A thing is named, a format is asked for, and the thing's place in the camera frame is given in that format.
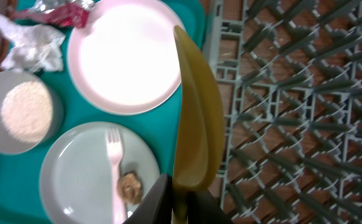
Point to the red foil wrapper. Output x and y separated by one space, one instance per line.
62 13

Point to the yellow spoon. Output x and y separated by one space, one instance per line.
200 140

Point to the grey bowl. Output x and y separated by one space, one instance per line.
8 144

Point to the brown food scrap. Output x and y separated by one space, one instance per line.
130 189

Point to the pink fork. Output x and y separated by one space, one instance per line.
114 148

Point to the grey plate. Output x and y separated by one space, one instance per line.
75 179

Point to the teal serving tray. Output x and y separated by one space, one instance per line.
20 200

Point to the grey dishwasher rack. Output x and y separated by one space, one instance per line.
290 77

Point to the crumpled white napkin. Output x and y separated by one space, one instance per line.
34 48

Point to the pink plate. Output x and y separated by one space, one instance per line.
124 61

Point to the white rice portion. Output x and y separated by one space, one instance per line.
26 112

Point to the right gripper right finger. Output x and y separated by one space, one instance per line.
204 209

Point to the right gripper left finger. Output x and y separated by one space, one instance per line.
156 207

